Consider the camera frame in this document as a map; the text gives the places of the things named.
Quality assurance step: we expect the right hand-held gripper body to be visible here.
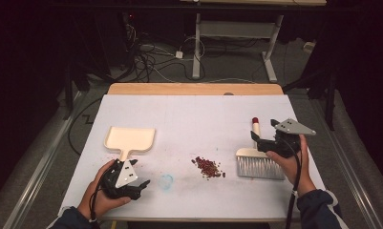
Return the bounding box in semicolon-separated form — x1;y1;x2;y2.
256;117;317;159

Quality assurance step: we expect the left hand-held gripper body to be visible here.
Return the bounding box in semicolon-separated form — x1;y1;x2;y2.
98;158;143;201

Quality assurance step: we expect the cream dustpan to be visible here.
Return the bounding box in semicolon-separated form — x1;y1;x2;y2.
103;126;157;163

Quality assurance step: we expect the cream hand brush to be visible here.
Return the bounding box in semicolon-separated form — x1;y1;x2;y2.
235;116;287;181

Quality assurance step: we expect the pile of red beans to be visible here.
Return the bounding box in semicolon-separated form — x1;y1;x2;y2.
191;156;226;181

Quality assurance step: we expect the person's left hand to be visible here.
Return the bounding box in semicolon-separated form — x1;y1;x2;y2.
76;158;132;220

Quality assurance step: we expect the person's right hand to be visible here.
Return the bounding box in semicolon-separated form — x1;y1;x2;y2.
265;134;317;198

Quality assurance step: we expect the black stand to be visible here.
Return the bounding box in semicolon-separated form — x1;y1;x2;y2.
62;61;93;121
283;68;337;132

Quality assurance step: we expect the white table mat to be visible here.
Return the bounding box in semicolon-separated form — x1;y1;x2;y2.
60;94;327;220

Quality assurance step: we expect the wooden table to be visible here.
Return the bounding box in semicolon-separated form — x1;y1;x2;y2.
97;82;300;223

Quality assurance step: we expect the small white box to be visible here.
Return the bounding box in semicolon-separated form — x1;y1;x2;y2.
302;41;317;53

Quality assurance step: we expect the left hand-held gripper cable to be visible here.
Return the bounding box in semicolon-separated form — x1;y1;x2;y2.
88;166;101;229

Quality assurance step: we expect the hand-held gripper cable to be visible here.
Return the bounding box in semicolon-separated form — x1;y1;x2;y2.
284;138;304;229
88;166;101;229

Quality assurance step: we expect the right hand-held gripper cable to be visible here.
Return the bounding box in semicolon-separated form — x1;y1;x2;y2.
284;138;304;229

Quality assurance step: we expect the aluminium floor rail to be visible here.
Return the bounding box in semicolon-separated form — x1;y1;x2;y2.
308;98;383;229
2;90;85;229

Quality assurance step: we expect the black floor cable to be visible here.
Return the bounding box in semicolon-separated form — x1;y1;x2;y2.
67;96;103;156

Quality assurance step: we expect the tangle of floor cables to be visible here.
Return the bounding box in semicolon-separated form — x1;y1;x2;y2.
123;12;207;84

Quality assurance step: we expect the white desk frame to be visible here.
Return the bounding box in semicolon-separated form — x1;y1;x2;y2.
179;0;328;83

